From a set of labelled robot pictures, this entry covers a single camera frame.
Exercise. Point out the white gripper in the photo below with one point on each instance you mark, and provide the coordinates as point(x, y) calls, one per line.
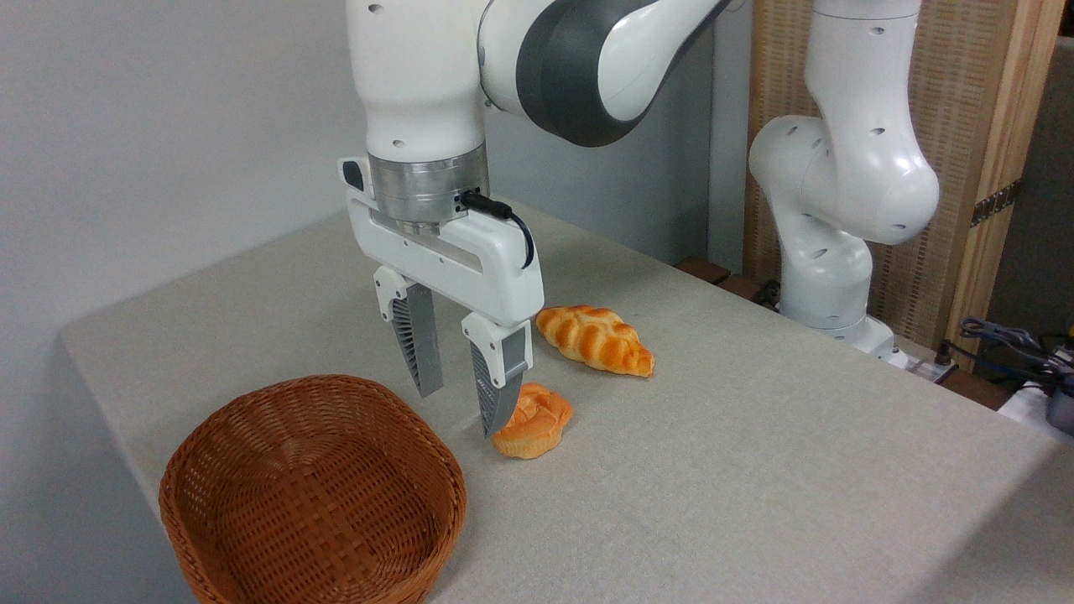
point(495, 268)

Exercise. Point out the round twisted bread roll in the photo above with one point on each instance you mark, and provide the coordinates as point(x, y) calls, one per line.
point(537, 424)

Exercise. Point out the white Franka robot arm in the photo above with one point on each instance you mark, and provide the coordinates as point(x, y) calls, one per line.
point(419, 84)

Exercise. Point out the long braided bread loaf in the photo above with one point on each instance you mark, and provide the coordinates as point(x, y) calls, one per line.
point(591, 337)

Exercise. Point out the brown woven wicker basket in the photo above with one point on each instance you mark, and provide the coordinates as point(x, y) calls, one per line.
point(277, 520)

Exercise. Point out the brown wooden block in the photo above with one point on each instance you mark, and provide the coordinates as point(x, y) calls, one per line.
point(703, 269)

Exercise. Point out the metal screen hinge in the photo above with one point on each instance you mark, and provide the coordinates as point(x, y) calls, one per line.
point(997, 203)

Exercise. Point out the wooden rattan folding screen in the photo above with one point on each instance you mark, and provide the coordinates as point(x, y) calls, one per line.
point(965, 109)

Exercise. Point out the dark grey partition panel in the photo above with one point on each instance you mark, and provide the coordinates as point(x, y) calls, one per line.
point(1045, 210)

